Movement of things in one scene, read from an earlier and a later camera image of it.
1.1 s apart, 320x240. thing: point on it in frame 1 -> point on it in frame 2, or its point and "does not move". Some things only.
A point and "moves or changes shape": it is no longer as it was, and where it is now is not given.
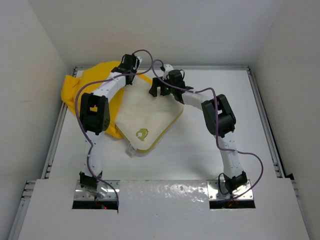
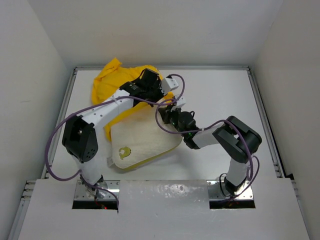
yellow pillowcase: x=72 y=88 moves or changes shape
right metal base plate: x=214 y=194 does not move
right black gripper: x=158 y=82 -> x=167 y=111
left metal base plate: x=82 y=194 does not move
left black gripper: x=134 y=71 -> x=158 y=85
